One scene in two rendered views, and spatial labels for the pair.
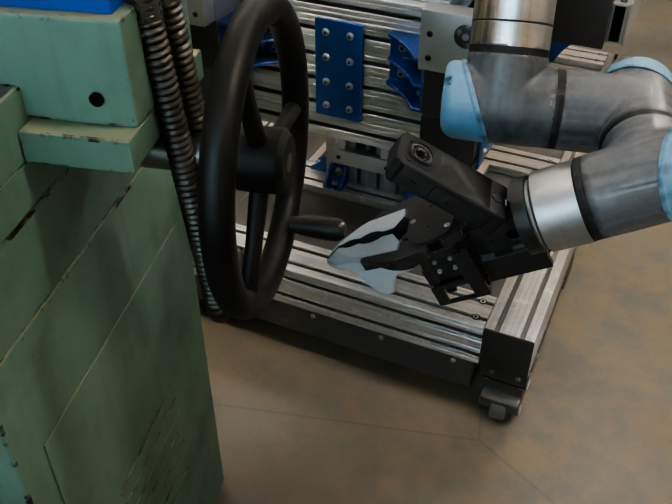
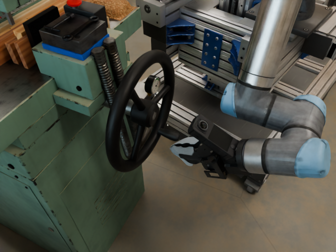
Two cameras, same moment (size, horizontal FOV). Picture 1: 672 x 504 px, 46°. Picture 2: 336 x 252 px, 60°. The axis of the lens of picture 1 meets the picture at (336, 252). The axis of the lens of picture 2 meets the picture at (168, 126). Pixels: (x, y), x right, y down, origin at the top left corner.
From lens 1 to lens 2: 0.22 m
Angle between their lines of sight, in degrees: 14
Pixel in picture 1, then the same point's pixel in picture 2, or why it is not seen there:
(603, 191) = (272, 159)
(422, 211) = not seen: hidden behind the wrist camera
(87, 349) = (82, 160)
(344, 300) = not seen: hidden behind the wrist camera
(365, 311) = not seen: hidden behind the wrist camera
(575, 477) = (273, 221)
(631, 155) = (287, 148)
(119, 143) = (84, 106)
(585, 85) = (281, 106)
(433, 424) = (224, 187)
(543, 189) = (249, 150)
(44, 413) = (60, 184)
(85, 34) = (73, 66)
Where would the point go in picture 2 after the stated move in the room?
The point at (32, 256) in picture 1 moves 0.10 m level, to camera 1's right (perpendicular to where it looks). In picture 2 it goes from (57, 134) to (96, 143)
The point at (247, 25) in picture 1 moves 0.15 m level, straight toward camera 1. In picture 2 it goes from (134, 72) to (111, 130)
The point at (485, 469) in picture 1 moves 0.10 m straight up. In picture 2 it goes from (239, 210) to (243, 199)
